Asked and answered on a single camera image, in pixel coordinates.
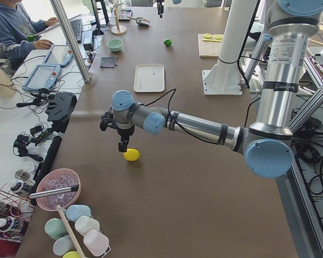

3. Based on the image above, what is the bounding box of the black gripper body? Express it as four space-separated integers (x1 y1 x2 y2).
100 108 135 138

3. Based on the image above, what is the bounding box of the yellow lemon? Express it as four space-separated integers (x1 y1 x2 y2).
123 148 141 161

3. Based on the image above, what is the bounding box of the green lime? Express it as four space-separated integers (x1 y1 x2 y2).
164 39 172 47

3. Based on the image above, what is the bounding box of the beige rabbit tray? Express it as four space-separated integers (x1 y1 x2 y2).
133 64 165 93

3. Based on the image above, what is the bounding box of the grey folded cloth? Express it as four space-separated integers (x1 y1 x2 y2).
100 56 117 68

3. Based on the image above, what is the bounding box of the pink bowl with ice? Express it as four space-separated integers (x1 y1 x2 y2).
36 168 81 211

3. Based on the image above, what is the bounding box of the mint green bowl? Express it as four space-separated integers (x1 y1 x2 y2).
107 39 123 52

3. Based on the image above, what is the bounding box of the lower teach pendant tablet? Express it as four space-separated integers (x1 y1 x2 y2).
22 64 61 91

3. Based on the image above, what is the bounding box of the teach pendant tablet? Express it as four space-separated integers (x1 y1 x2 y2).
43 45 73 67
22 64 61 91

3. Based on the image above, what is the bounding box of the upper teach pendant tablet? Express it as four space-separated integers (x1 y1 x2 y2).
43 45 73 67

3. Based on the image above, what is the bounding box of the blue plastic cup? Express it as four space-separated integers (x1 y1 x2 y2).
66 204 92 222

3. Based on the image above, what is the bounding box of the white plastic cup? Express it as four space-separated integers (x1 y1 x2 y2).
75 216 100 236

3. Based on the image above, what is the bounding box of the wooden cup holder stick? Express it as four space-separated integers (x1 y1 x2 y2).
57 205 86 258

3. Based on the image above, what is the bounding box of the wooden mug tree stand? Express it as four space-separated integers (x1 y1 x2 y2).
111 2 127 35

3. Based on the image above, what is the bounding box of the pink plastic cup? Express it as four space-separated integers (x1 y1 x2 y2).
83 230 111 257

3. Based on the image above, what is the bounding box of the black keyboard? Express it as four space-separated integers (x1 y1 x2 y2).
69 19 82 42

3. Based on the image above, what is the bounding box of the metal scoop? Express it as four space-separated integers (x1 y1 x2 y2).
129 16 151 27

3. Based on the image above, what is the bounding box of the green plastic cup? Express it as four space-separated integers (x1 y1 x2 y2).
44 218 68 240

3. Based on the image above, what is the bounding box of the grey plastic cup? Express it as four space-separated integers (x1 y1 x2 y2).
53 235 76 256

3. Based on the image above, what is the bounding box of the bamboo cutting board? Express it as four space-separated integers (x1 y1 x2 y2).
198 33 223 58

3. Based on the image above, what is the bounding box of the yellow plastic knife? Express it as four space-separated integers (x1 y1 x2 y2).
202 39 222 42

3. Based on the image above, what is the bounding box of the lemon slice upper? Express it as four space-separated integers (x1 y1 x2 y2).
203 33 212 39

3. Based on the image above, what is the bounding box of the lemon slice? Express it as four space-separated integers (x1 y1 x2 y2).
203 33 212 39
214 34 222 40

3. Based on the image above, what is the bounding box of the seated person in hoodie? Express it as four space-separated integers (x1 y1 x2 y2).
0 1 59 70

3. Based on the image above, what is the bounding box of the lemon slice lower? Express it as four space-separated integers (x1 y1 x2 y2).
214 34 222 40

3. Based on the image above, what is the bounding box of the black plastic bracket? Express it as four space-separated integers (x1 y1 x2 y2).
45 92 77 133

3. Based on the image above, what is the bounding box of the aluminium frame post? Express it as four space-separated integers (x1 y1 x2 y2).
50 0 91 83

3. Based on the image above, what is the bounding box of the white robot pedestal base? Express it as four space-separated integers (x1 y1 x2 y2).
201 0 261 96

